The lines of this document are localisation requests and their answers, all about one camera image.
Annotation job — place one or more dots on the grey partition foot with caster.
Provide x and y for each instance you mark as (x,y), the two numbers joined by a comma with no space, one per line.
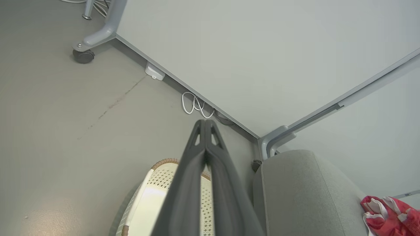
(105,32)

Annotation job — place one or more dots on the grey foot of narrow partition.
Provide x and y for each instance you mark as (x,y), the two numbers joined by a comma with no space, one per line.
(279,141)

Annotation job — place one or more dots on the white perforated laundry basket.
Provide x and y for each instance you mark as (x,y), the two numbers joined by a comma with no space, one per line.
(154,196)

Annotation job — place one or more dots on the grey fabric sofa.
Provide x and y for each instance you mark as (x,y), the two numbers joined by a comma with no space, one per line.
(302,196)

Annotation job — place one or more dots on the red garment with white stripes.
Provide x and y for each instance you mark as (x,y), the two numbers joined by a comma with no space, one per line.
(390,216)

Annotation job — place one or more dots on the black caster wheel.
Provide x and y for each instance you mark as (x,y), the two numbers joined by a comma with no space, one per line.
(83,56)

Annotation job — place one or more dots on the grey partition foot by sofa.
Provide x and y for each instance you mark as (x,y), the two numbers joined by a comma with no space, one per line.
(267,136)

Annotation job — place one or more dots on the wide white partition panel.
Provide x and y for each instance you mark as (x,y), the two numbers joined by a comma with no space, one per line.
(262,59)

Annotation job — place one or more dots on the grey metal table leg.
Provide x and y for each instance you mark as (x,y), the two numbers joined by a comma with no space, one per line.
(88,9)

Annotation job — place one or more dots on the narrow white partition panel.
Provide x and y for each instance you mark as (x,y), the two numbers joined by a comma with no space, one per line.
(377,137)

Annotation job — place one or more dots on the white power adapter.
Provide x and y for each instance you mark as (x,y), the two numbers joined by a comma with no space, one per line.
(154,72)

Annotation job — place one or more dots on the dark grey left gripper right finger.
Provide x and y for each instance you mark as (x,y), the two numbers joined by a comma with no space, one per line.
(229,209)

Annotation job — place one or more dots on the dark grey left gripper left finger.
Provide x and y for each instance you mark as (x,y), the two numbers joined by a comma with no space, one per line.
(183,203)

